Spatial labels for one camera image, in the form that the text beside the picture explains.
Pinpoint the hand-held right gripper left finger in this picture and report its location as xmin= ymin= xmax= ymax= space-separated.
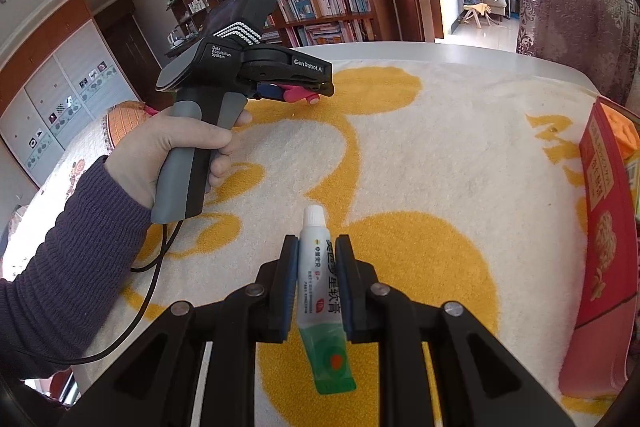
xmin=55 ymin=234 xmax=301 ymax=427

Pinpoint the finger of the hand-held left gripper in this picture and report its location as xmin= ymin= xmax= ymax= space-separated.
xmin=277 ymin=77 xmax=335 ymax=98
xmin=249 ymin=82 xmax=288 ymax=102

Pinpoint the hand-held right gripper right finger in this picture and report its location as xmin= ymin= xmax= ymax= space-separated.
xmin=334 ymin=234 xmax=576 ymax=427

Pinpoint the pink knotted foam tube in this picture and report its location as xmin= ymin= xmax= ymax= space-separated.
xmin=280 ymin=83 xmax=321 ymax=106

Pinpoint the white green ointment tube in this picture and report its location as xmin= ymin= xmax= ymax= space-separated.
xmin=297 ymin=204 xmax=357 ymax=395

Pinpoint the red cardboard box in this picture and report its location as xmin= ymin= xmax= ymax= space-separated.
xmin=559 ymin=96 xmax=640 ymax=400

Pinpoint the light orange embossed toy cube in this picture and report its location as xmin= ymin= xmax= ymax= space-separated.
xmin=600 ymin=102 xmax=640 ymax=160

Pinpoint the person's left forearm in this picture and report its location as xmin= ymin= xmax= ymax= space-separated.
xmin=0 ymin=154 xmax=153 ymax=380

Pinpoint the person's left hand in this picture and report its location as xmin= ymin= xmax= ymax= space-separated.
xmin=102 ymin=104 xmax=253 ymax=210

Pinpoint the small dark wooden shelf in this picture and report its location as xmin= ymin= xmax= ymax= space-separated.
xmin=165 ymin=0 xmax=216 ymax=58

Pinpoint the dark wooden door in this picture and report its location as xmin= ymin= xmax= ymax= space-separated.
xmin=95 ymin=2 xmax=166 ymax=108

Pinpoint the orange checked pillow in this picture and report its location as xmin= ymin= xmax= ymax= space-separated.
xmin=102 ymin=99 xmax=161 ymax=148

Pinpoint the white panel wardrobe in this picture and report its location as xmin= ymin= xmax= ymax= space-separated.
xmin=0 ymin=0 xmax=146 ymax=188

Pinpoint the small wooden stool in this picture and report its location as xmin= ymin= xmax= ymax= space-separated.
xmin=460 ymin=0 xmax=493 ymax=28

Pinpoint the purple patterned curtain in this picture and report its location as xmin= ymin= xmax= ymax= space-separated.
xmin=510 ymin=0 xmax=640 ymax=108

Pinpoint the black cable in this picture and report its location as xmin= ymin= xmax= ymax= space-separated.
xmin=0 ymin=219 xmax=183 ymax=365

